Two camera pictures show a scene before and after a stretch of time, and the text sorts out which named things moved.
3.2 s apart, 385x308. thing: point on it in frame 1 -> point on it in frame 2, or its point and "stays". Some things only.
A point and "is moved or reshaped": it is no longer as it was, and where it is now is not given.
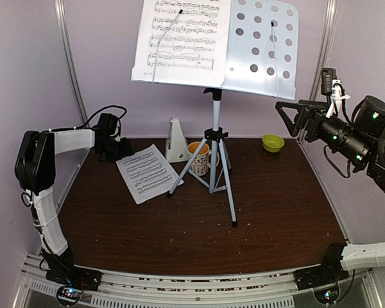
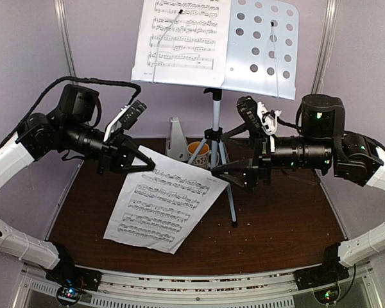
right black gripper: [315, 113] -> [261, 158]
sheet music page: [183, 42] stays
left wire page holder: [180, 12] stays
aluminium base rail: [262, 290] stays
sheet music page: [147, 174] is moved or reshaped
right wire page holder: [272, 24] stays
